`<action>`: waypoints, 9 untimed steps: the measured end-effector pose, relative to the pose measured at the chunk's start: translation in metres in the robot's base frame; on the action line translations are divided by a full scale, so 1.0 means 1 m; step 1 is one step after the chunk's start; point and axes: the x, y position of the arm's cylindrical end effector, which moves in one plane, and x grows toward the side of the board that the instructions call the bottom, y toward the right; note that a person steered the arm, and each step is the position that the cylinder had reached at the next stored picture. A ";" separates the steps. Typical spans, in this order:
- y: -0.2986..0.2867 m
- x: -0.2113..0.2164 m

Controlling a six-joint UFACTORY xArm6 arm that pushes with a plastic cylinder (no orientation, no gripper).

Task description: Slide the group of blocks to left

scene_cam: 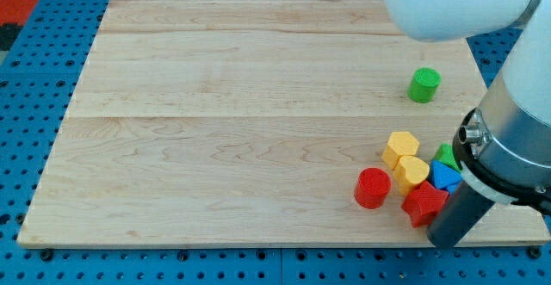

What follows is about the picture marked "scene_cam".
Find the red cylinder block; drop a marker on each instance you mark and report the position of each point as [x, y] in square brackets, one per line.
[372, 187]

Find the yellow hexagon block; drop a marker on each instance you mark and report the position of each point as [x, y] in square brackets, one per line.
[399, 144]

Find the yellow heart block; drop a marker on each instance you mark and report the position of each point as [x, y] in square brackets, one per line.
[410, 172]

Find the red star block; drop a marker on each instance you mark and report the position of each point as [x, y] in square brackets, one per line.
[424, 203]

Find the blue triangle block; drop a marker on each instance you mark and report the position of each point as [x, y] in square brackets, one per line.
[441, 176]

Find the small blue block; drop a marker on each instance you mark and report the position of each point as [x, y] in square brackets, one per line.
[452, 187]

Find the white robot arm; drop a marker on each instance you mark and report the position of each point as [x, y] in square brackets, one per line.
[503, 145]

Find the wooden board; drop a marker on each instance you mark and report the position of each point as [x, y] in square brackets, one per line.
[201, 124]

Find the green cylinder block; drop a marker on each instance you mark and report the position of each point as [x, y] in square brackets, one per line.
[424, 84]

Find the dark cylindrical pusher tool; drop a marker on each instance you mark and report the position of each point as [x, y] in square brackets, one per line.
[460, 213]

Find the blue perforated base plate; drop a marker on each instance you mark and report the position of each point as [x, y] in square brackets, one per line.
[44, 44]

